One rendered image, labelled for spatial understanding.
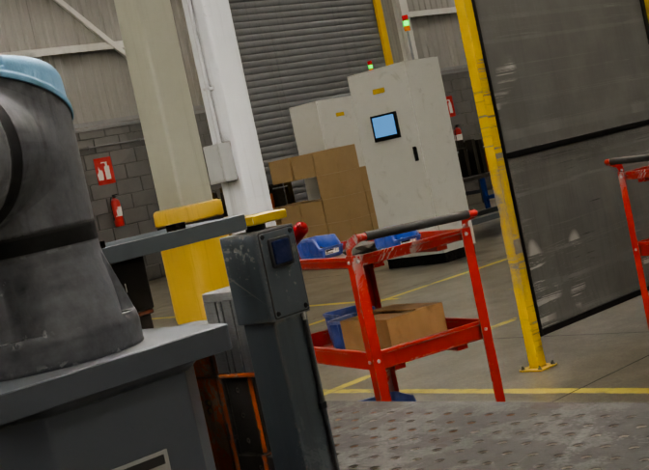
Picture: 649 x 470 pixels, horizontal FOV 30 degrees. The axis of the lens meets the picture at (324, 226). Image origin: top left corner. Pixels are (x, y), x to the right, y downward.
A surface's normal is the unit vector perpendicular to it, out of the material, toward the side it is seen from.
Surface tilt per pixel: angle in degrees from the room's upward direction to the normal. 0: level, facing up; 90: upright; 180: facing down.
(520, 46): 90
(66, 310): 72
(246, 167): 90
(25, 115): 68
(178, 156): 90
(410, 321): 90
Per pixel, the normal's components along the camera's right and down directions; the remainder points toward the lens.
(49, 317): 0.26, -0.31
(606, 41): 0.68, -0.12
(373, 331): 0.44, -0.04
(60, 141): 0.92, -0.18
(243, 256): -0.67, 0.18
